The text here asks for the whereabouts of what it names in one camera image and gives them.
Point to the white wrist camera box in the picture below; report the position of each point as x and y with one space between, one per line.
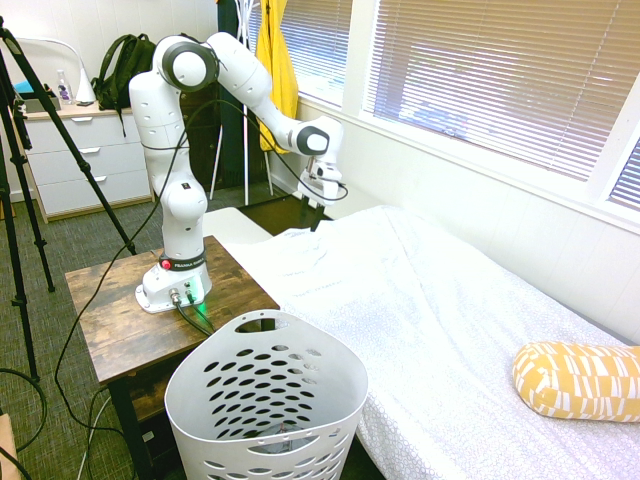
327 171

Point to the wide white window blind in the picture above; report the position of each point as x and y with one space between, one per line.
500 75

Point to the white desk lamp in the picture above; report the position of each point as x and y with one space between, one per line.
84 87

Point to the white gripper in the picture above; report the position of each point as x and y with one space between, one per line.
322 192

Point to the yellow hanging jacket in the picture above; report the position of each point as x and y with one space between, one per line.
272 65

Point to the narrow white window blind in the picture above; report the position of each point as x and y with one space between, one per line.
320 45

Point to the clear plastic bottle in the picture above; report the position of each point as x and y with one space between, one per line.
64 92

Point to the grey storage box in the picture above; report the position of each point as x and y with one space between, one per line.
37 105

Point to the tilted white window blind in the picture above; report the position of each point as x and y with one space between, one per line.
627 182

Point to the yellow white patterned pillow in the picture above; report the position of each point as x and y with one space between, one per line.
575 380

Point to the white perforated laundry basket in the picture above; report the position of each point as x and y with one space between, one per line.
345 380

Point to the grey clothes in basket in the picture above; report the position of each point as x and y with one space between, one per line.
285 445

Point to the white coat stand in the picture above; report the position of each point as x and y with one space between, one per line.
246 165

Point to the white dotted bed cover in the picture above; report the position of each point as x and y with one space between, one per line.
475 325

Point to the dark green backpack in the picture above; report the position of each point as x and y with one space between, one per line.
120 70

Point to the rustic wooden side table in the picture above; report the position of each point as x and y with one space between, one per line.
115 320

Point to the black camera tripod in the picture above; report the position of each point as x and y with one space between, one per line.
80 160

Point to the dark wooden dresser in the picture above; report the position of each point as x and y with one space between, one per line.
200 150

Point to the brown cardboard box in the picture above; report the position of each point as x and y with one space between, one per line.
6 445

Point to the teal flat item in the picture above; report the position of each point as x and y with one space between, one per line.
25 90

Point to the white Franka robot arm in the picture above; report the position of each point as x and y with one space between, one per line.
155 125

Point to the dark hanging garment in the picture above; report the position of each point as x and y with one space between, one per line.
232 150

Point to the white drawer dresser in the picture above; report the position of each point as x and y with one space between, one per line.
100 165

